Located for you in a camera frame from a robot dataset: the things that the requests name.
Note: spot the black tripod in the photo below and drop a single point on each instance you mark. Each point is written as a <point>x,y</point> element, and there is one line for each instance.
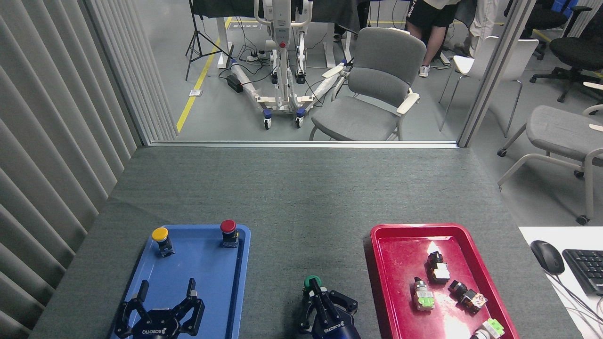
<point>195,37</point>

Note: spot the white wheeled lift stand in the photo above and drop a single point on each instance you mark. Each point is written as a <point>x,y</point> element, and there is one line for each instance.
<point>282,56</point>

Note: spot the grey ribbed partition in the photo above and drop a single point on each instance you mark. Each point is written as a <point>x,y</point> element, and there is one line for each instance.
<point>56,117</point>

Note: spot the black computer mouse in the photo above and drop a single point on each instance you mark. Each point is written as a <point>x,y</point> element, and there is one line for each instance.
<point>547,256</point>

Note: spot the white desk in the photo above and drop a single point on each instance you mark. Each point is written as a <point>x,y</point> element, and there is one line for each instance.
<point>541,233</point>

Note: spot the green push button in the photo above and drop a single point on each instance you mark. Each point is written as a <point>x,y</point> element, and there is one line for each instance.
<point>312,281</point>

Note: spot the black office chair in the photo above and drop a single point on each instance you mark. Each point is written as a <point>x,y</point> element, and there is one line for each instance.
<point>577,52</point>
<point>541,19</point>

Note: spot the person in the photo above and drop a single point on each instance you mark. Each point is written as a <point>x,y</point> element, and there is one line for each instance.
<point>485,19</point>
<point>435,23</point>

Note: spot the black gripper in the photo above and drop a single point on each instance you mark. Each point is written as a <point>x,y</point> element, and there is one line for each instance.
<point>158,325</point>
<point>337,327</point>

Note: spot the white plastic chair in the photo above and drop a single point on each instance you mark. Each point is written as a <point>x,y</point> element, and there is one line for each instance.
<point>518,56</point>

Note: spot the grey armchair with cream armrests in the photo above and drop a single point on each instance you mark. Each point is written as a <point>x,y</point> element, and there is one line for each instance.
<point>377,80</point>

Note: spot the white switch with green block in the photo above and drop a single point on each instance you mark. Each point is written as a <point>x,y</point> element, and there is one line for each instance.
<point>491,328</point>

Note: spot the silver floor socket plate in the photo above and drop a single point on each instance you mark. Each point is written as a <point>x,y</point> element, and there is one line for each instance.
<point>195,92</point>

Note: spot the white power strip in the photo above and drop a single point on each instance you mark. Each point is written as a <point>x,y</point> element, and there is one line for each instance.
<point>256,57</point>

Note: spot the red push button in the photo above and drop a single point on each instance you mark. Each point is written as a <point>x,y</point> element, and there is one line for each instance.
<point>229,230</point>

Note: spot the yellow push button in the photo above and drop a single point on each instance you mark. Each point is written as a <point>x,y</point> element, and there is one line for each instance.
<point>161,238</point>

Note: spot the black power adapter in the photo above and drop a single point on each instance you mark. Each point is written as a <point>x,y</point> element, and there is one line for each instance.
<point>234,83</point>

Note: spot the blue plastic tray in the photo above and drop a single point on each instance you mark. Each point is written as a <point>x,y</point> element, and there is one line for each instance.
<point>212,282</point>

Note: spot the black switch with white block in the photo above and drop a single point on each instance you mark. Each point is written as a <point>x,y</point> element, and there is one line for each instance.
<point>439,269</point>

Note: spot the red plastic tray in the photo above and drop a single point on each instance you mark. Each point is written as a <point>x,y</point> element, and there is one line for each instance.
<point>400,254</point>

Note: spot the black switch with orange block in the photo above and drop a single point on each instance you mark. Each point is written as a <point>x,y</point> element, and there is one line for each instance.
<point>467,294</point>

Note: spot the silver frame post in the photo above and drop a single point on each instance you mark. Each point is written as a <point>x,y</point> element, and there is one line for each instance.
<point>494,70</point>

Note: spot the silver switch with green base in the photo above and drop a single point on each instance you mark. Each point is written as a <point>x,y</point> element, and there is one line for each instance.
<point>423,294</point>

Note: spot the grey chair with pale frame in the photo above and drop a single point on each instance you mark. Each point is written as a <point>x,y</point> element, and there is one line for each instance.
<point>560,129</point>

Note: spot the black keyboard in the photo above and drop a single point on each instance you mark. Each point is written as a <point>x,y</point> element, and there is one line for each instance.
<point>586,268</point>

